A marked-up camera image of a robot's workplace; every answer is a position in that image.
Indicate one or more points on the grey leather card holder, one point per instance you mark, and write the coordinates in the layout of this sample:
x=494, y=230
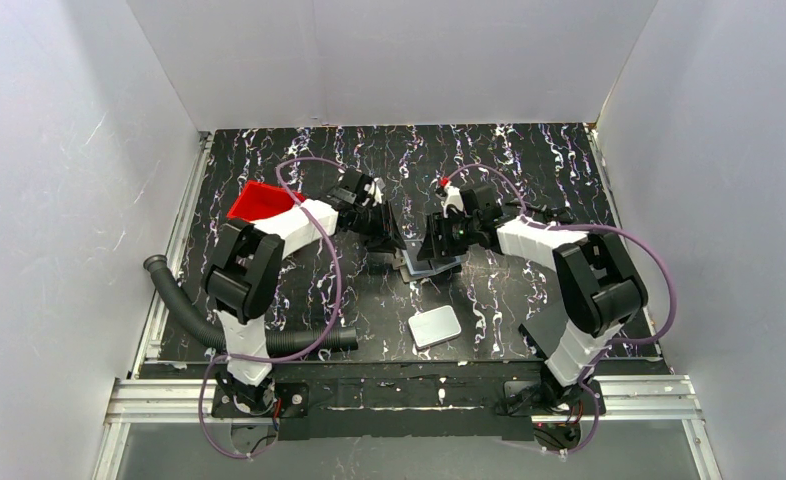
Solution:
x=412, y=269

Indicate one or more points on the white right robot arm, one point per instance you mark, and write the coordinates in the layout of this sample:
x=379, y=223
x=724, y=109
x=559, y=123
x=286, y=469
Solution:
x=600, y=288

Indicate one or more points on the silver metal tin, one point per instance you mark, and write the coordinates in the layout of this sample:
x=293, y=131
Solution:
x=434, y=326

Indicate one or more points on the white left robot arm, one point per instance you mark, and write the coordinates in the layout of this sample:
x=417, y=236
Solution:
x=266, y=225

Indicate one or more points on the black flat plate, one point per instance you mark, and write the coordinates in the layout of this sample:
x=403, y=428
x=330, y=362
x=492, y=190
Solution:
x=544, y=329

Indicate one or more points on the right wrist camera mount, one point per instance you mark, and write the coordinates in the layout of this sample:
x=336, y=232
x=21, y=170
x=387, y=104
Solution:
x=450, y=196

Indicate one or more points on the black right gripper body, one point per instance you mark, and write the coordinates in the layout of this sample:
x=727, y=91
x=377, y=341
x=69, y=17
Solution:
x=437, y=235

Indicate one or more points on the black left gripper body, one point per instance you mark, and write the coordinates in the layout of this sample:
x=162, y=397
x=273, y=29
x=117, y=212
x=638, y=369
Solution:
x=389, y=227

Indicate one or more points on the red plastic bin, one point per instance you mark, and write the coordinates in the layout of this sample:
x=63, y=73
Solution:
x=258, y=201

